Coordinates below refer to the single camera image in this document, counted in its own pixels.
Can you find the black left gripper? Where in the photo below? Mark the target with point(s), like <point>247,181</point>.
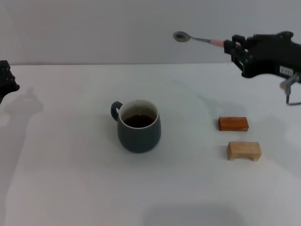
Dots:
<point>1,97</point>

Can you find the light wooden arch block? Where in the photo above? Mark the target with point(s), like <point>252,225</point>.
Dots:
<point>243,149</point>

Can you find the dark grey ceramic mug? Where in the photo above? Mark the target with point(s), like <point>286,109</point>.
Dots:
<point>138,141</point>

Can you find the dark coffee liquid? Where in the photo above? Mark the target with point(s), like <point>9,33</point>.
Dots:
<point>140,121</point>

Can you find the dark brown wooden block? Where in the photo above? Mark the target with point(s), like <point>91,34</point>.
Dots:
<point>232,124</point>

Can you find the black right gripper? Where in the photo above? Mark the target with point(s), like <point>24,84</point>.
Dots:
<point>270,56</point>

